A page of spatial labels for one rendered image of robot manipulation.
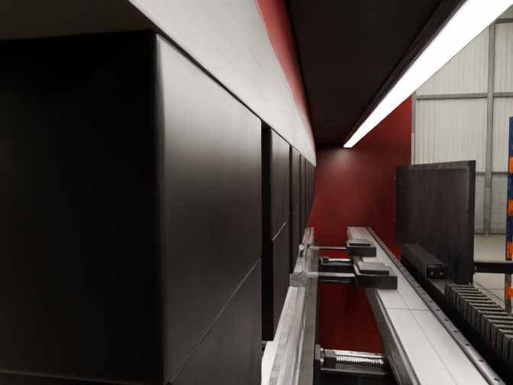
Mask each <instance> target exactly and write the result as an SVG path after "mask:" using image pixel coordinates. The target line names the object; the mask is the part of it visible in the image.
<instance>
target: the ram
mask: <svg viewBox="0 0 513 385"><path fill-rule="evenodd" d="M145 32H155V33H157V34H160V35H161V36H163V37H164V38H165V39H166V40H167V41H169V42H170V43H171V44H172V45H173V46H174V47H175V48H176V49H178V50H179V51H180V52H181V53H183V54H184V55H185V56H186V57H187V58H189V59H190V60H191V61H192V62H193V63H194V64H195V65H196V66H198V67H199V68H200V69H201V70H202V71H204V72H205V73H206V74H207V75H209V76H210V77H211V78H212V79H213V80H214V81H215V82H216V83H217V84H219V85H220V86H221V87H222V88H224V89H225V90H226V91H227V92H229V93H230V94H231V95H232V96H233V97H234V98H235V99H236V100H237V101H239V102H240V103H241V104H242V105H244V106H245V107H246V108H247V109H248V110H250V111H251V112H252V113H253V114H255V116H257V117H258V118H259V119H260V121H261V129H262V128H270V129H272V130H273V131H275V132H276V133H277V134H278V135H279V136H280V137H281V138H282V139H283V140H285V141H286V142H287V143H288V144H289V146H290V147H293V148H294V149H296V150H297V151H298V152H299V153H300V154H301V155H302V156H303V157H304V158H306V159H307V160H308V161H309V162H310V163H312V164H313V165H314V166H316V140H315V133H314V128H313V124H312V120H311V113H310V109H309V105H308V98H307V94H306V90H305V83H304V79H303V75H302V68H301V64H300V59H299V55H298V48H297V44H296V40H295V33H294V29H293V25H292V18H291V14H290V10H289V3H288V0H0V43H10V42H21V41H31V40H52V39H62V38H73V37H93V36H104V35H114V34H135V33H145Z"/></svg>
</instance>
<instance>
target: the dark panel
mask: <svg viewBox="0 0 513 385"><path fill-rule="evenodd" d="M475 195H476V160H461V161H452V162H443V163H424V164H415V165H405V166H396V171H395V241H396V242H397V243H398V244H399V245H400V242H401V243H403V244H414V243H417V244H418V245H420V246H421V247H422V248H424V249H425V250H426V251H427V252H429V253H430V254H431V255H434V257H436V258H437V259H438V260H440V261H441V262H442V263H444V265H447V277H448V278H449V279H450V280H451V281H453V282H454V283H455V284H456V285H467V283H471V286H473V258H474V227H475Z"/></svg>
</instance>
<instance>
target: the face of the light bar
mask: <svg viewBox="0 0 513 385"><path fill-rule="evenodd" d="M511 3H513V0H473V1H472V2H471V3H470V4H469V6H468V7H467V8H466V9H465V10H464V11H463V13H462V14H461V15H460V16H459V17H458V18H457V19H456V20H455V22H454V23H452V25H451V26H450V27H449V28H448V29H447V30H446V32H445V33H444V34H443V35H442V36H441V37H440V39H439V40H438V41H437V42H436V43H435V45H434V46H433V47H432V48H431V49H430V50H429V51H428V52H427V53H426V54H425V55H424V57H423V58H422V59H421V60H420V61H419V62H418V64H417V65H416V66H415V67H414V68H413V70H412V71H411V72H410V73H409V74H408V75H407V76H406V77H405V78H404V79H403V80H402V82H401V83H400V84H399V85H398V86H397V87H396V89H395V90H394V91H393V92H392V93H391V95H390V96H389V97H388V98H387V99H386V100H385V101H384V102H383V103H382V104H381V105H380V107H379V108H378V109H377V110H376V111H375V112H374V114H373V115H372V116H371V117H370V118H369V120H368V121H367V122H366V123H365V124H364V125H363V126H362V128H361V129H360V130H359V131H358V132H357V133H356V134H355V135H354V136H353V137H352V139H351V140H350V141H349V142H348V143H347V144H346V146H345V147H351V146H352V145H353V144H355V143H356V142H357V141H358V140H359V139H360V138H361V137H362V136H363V135H364V134H365V133H366V132H368V131H369V130H370V129H371V128H372V127H373V126H374V125H376V124H377V123H378V122H379V121H380V120H381V119H383V118H384V117H385V116H386V115H387V114H388V113H390V111H391V110H393V109H394V107H396V106H397V105H398V104H399V103H400V102H401V101H403V100H404V99H405V98H406V97H407V96H408V95H410V94H411V93H412V92H413V91H414V90H415V89H416V88H418V87H419V86H420V85H421V84H422V83H423V82H424V81H425V80H426V79H427V78H428V77H429V76H431V75H432V74H433V73H434V72H435V71H436V70H438V69H439V68H440V67H441V66H442V65H443V64H445V63H446V62H447V61H448V60H449V59H450V58H451V57H452V56H453V55H454V54H455V53H456V52H458V51H459V50H460V49H461V48H462V47H463V46H465V45H466V44H467V43H468V42H469V41H470V40H472V39H473V38H474V37H475V36H476V35H477V34H478V33H479V32H480V31H481V30H482V29H483V28H485V27H486V26H487V25H488V24H489V23H490V22H491V21H493V20H494V19H495V18H496V17H497V16H498V15H500V14H501V13H502V12H503V11H504V10H505V9H506V8H507V7H508V6H509V5H510V4H511Z"/></svg>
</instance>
